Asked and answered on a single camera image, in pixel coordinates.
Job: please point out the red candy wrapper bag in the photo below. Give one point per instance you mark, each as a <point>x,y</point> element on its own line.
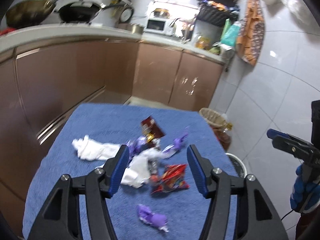
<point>172,179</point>

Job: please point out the blue towel mat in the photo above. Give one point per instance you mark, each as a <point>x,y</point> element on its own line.
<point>186,210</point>

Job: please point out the white tissue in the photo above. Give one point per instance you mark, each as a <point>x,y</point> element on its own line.
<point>138,173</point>
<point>90,150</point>

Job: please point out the purple wrapper front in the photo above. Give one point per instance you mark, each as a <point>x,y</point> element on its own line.
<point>155,220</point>

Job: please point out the cooking oil bottle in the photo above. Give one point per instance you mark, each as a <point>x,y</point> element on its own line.
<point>224,135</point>

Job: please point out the right blue gloved hand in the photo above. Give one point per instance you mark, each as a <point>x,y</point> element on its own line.
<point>299,188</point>

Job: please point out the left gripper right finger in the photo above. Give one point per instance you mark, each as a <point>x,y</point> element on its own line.
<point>256,216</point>

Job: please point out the beige lined trash bin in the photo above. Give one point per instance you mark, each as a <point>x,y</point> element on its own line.
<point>213,118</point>

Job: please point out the white rim black trash bin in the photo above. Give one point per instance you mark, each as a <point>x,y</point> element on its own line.
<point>238,164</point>

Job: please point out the steel pot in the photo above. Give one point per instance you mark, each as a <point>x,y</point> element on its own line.
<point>131,27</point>

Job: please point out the glass pot on microwave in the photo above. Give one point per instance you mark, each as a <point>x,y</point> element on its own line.
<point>161,13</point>

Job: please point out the dark red snack bag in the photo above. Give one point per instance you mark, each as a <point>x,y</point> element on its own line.
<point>151,130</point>

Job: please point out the white microwave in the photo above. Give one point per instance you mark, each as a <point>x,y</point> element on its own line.
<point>161,26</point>

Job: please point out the brown kitchen cabinets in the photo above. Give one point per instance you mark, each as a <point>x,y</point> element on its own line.
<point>42,83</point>

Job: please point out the brass wok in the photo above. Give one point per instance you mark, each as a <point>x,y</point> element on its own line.
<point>29,13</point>

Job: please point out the orange dotted apron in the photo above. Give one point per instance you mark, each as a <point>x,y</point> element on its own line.
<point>252,32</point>

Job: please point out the chrome faucet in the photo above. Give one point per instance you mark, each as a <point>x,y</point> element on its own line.
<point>182,28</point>

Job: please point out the black dish rack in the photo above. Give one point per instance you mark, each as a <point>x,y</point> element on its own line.
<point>216,12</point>

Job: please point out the purple wrapper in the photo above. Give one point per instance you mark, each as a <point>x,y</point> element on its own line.
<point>175,147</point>
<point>155,220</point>
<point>136,146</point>

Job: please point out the green plastic bag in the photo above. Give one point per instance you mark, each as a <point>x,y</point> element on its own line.
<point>230,32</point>

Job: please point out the black frying pan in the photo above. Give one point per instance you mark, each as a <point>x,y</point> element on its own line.
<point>83,11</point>

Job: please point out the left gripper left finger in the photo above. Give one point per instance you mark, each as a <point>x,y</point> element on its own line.
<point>59,217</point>

